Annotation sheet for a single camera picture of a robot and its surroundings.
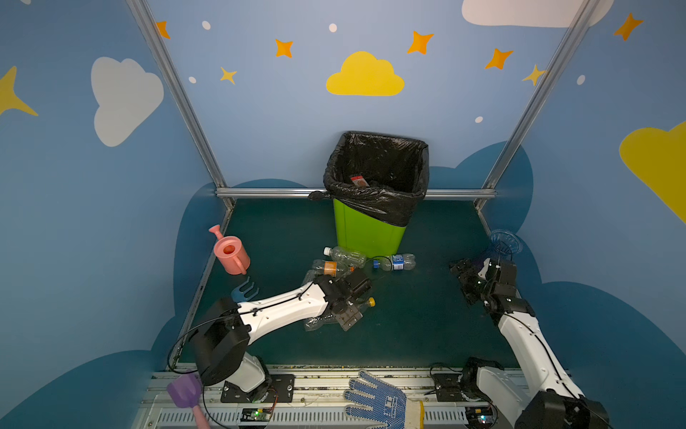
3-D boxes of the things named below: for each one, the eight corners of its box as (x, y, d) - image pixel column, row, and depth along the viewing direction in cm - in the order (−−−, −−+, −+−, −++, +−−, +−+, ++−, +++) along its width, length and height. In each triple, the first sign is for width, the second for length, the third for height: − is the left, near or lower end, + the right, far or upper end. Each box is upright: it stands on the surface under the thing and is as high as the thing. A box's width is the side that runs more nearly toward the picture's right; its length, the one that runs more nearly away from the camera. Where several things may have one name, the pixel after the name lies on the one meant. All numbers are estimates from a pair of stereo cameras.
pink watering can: (208, 255, 104) (196, 238, 95) (227, 241, 109) (217, 223, 100) (240, 282, 96) (230, 266, 88) (259, 265, 101) (251, 249, 93)
